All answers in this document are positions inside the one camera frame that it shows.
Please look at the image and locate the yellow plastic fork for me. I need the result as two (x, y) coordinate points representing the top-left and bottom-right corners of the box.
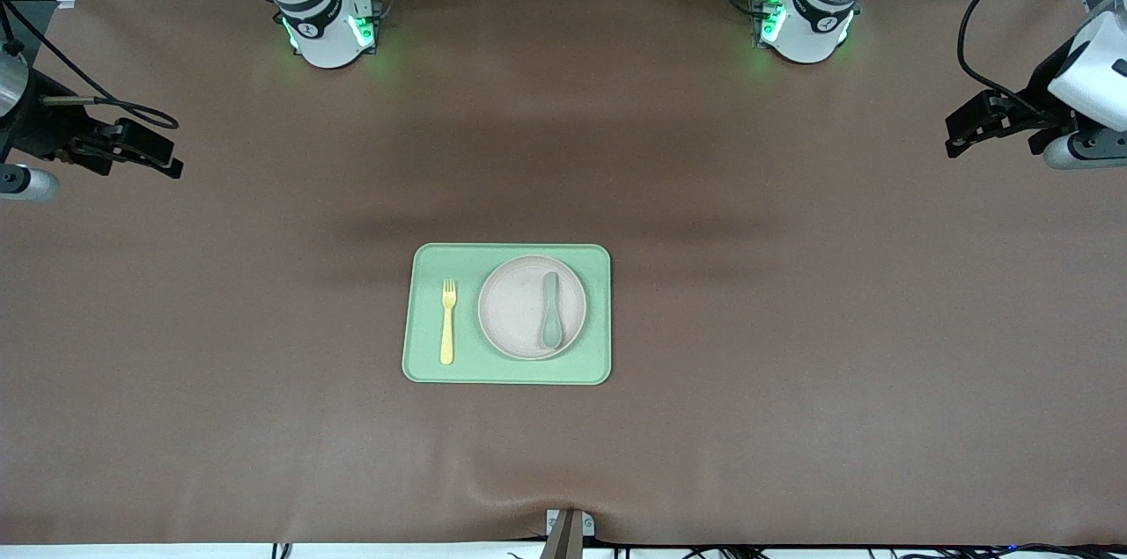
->
(439, 279), (459, 366)

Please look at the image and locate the round white plate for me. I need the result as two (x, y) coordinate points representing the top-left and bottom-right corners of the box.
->
(477, 255), (587, 361)

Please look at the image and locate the mint green rectangular tray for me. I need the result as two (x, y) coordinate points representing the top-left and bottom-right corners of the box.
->
(401, 243), (613, 386)

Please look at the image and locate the teal plastic spoon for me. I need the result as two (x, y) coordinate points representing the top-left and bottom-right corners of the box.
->
(538, 271), (564, 349)

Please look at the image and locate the metal table edge clamp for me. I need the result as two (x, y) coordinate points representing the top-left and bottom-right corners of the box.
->
(544, 508), (596, 559)

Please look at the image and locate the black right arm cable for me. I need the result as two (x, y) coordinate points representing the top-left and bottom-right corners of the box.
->
(0, 0), (181, 130)

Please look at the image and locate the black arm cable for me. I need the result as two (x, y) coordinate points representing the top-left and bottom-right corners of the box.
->
(957, 0), (1127, 102)
(0, 0), (181, 130)

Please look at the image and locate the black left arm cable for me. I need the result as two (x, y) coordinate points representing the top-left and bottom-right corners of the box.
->
(957, 0), (1127, 102)

